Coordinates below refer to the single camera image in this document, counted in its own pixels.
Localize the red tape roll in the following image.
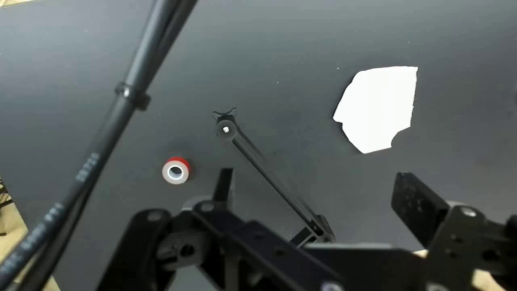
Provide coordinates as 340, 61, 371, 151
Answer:
160, 155, 194, 185

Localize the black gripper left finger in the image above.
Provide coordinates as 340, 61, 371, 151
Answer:
96, 166, 346, 291

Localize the white patterned cloth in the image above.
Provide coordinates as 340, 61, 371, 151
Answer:
332, 64, 421, 155

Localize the black clamp-on stand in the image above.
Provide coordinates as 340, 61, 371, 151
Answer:
211, 105, 337, 248

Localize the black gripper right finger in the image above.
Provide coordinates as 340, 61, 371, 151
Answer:
392, 171, 517, 291

